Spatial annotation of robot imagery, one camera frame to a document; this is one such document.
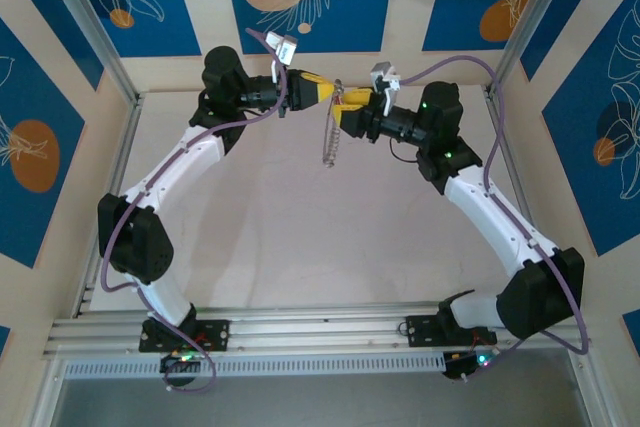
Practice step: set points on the aluminium side rail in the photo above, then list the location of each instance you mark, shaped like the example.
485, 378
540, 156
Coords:
127, 147

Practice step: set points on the aluminium profile rail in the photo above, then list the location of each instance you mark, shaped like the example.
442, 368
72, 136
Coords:
320, 332

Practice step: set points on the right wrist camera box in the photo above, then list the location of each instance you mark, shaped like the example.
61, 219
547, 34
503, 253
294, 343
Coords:
382, 72

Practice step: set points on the aluminium frame leg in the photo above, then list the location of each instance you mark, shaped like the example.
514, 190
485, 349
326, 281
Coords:
592, 392
45, 397

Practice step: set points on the aluminium frame post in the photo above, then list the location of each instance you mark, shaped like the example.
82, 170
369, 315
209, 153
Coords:
530, 17
90, 22

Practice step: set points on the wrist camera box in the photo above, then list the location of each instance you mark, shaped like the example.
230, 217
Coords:
382, 72
285, 49

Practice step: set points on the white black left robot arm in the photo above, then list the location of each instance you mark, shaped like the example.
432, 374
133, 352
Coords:
175, 167

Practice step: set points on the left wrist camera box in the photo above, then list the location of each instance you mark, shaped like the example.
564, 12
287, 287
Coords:
285, 49

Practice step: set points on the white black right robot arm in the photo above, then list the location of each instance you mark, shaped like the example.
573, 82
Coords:
490, 212

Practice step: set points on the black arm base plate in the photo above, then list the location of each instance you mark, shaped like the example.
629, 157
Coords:
220, 334
420, 329

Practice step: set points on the black controller board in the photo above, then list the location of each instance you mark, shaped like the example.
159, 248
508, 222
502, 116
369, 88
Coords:
175, 362
457, 364

